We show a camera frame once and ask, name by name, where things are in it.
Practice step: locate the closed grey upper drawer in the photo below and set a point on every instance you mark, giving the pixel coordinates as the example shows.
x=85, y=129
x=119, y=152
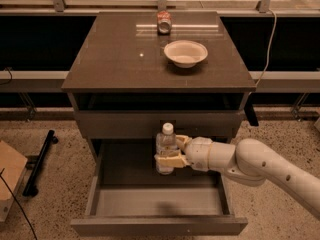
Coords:
x=145, y=125

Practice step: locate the grey metal window rail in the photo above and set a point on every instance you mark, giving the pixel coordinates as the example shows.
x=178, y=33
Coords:
x=51, y=82

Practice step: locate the open grey lower drawer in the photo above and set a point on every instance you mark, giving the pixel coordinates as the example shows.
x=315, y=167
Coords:
x=128, y=197

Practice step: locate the black metal bar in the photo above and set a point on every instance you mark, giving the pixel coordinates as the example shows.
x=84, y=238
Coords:
x=31, y=188

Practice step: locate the clear plastic water bottle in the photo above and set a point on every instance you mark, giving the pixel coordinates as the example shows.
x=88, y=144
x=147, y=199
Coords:
x=165, y=143

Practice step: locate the wooden box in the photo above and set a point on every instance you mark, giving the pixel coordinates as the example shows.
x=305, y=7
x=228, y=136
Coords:
x=12, y=168

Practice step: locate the white paper bowl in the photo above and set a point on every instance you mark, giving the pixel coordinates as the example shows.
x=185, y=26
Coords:
x=185, y=54

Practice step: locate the red soda can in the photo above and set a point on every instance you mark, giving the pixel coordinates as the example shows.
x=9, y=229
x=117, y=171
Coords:
x=164, y=23

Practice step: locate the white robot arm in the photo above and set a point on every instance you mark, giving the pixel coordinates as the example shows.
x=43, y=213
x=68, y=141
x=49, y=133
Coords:
x=250, y=163

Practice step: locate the grey drawer cabinet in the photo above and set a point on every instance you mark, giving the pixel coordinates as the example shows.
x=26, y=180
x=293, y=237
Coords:
x=121, y=67

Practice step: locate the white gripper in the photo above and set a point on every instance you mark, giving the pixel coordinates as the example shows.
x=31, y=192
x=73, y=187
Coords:
x=197, y=153

